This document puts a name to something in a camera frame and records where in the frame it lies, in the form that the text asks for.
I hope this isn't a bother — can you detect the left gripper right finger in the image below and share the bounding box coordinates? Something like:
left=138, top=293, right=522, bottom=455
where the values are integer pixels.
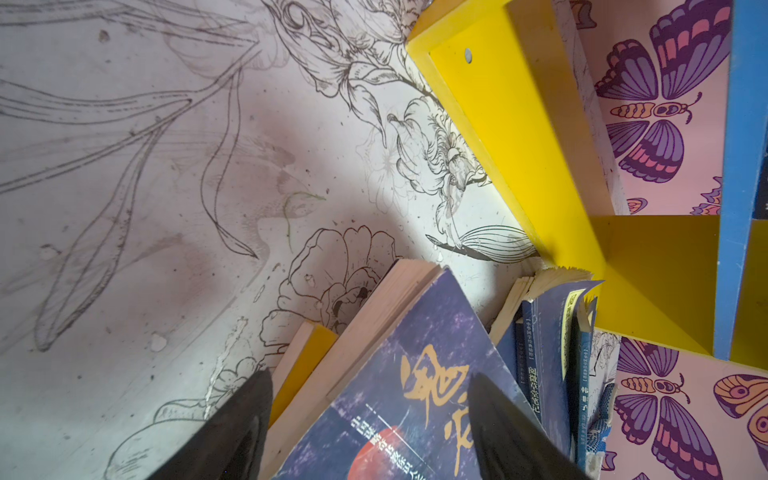
left=468, top=373, right=588, bottom=480

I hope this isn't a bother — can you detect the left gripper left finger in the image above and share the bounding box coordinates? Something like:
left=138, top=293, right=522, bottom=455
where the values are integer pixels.
left=150, top=370, right=273, bottom=479

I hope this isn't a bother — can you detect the navy blue book middle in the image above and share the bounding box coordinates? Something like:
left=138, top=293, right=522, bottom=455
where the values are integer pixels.
left=490, top=267, right=599, bottom=459

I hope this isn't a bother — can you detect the yellow cartoon book bottom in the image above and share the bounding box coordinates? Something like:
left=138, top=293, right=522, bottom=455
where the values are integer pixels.
left=269, top=321, right=338, bottom=426

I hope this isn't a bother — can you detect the yellow pink blue bookshelf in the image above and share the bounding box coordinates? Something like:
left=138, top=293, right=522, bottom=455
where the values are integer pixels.
left=405, top=0, right=768, bottom=372

